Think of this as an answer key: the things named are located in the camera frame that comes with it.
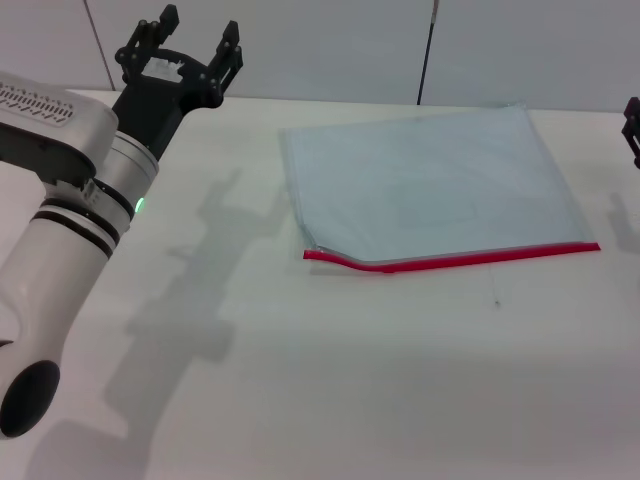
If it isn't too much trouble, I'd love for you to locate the clear document bag red zipper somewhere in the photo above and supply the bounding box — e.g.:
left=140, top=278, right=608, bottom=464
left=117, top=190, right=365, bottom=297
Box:
left=277, top=99, right=601, bottom=276

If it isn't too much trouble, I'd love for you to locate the black vertical pole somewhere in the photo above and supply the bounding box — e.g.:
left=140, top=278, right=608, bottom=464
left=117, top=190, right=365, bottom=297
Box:
left=416, top=0, right=441, bottom=106

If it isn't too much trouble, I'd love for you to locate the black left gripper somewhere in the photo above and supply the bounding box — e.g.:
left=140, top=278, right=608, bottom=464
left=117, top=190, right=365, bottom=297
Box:
left=110, top=4, right=246, bottom=164

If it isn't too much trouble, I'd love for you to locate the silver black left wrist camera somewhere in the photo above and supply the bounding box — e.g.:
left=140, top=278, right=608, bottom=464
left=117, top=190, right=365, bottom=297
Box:
left=0, top=69, right=120, bottom=187

